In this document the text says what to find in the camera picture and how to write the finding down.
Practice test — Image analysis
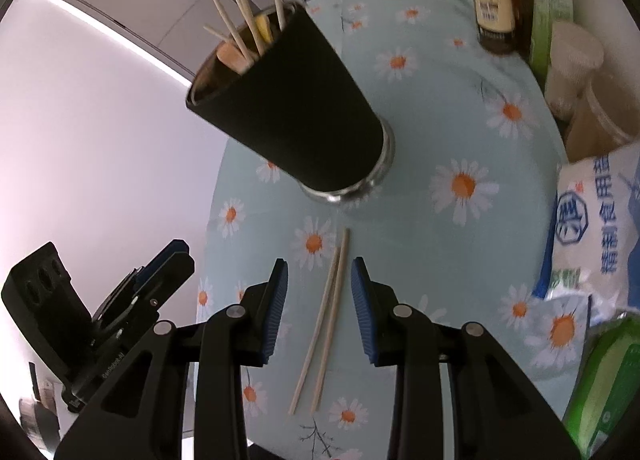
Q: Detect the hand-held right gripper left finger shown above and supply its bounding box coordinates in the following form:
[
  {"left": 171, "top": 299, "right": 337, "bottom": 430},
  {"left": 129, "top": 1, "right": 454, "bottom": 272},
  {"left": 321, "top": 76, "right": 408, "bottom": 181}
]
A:
[{"left": 52, "top": 258, "right": 290, "bottom": 460}]

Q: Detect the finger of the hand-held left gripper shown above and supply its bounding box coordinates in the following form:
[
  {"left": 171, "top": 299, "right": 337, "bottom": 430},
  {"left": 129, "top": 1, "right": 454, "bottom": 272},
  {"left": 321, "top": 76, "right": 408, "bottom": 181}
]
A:
[
  {"left": 134, "top": 253, "right": 196, "bottom": 309},
  {"left": 144, "top": 239, "right": 191, "bottom": 277}
]

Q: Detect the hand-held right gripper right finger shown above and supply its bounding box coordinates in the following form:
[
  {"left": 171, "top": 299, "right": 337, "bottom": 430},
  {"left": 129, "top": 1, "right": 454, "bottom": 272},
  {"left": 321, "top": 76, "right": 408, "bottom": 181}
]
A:
[{"left": 350, "top": 257, "right": 583, "bottom": 460}]

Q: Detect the black utensil holder cup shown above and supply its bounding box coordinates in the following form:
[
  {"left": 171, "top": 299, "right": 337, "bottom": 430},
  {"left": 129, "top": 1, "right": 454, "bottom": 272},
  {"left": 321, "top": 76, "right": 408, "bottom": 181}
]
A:
[{"left": 186, "top": 0, "right": 396, "bottom": 203}]

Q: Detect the daisy print tablecloth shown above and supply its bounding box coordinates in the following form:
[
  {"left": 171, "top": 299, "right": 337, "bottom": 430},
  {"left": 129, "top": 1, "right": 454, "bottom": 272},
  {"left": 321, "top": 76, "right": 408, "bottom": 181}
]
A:
[{"left": 192, "top": 0, "right": 596, "bottom": 460}]

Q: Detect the wooden spoon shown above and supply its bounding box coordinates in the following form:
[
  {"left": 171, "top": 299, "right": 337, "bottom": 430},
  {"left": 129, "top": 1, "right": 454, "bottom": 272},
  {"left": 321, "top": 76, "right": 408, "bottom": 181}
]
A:
[{"left": 216, "top": 41, "right": 253, "bottom": 74}]

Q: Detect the yellow utensil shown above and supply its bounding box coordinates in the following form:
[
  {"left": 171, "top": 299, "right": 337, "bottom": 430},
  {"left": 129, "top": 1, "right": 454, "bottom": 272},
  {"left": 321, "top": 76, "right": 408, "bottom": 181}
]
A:
[{"left": 254, "top": 14, "right": 276, "bottom": 44}]

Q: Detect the white and blue salt bag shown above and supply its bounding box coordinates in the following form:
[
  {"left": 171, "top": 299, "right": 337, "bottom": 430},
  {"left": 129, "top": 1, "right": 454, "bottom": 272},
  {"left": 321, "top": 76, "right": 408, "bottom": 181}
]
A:
[{"left": 532, "top": 142, "right": 640, "bottom": 321}]

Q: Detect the green plastic packet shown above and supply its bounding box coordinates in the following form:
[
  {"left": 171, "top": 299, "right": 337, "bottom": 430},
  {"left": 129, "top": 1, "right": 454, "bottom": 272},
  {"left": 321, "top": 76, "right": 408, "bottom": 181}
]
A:
[{"left": 562, "top": 312, "right": 640, "bottom": 460}]

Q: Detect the brown translucent container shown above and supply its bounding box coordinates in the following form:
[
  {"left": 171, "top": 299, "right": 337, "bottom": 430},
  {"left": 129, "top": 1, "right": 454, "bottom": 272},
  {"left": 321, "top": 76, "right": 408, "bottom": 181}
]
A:
[{"left": 565, "top": 74, "right": 638, "bottom": 164}]

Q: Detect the green and white packet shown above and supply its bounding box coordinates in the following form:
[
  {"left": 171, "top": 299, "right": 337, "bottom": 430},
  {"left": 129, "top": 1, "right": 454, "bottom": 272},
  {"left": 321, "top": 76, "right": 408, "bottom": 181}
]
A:
[{"left": 530, "top": 0, "right": 576, "bottom": 78}]

